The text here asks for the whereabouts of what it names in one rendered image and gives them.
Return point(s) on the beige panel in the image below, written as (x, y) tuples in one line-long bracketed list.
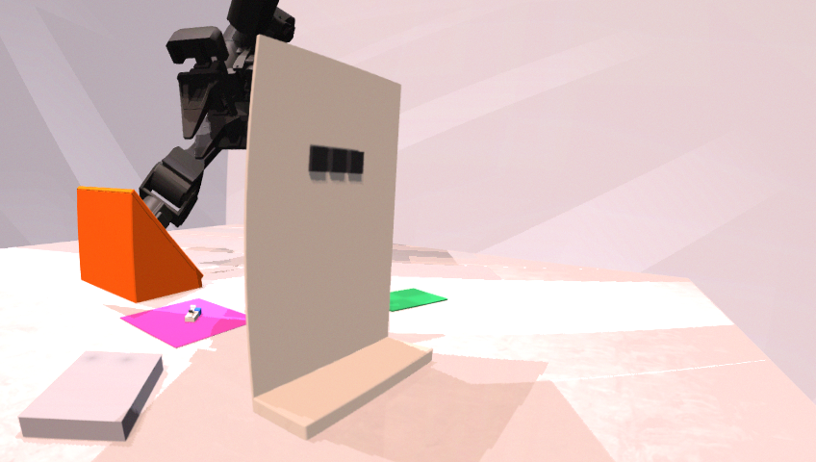
[(318, 226)]

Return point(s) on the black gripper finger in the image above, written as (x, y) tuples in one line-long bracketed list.
[(212, 130), (198, 90)]

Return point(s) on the pink square zone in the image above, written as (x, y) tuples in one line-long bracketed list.
[(168, 323)]

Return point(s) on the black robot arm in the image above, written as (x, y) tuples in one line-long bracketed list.
[(179, 175)]

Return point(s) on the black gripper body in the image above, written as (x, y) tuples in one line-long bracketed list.
[(212, 52)]

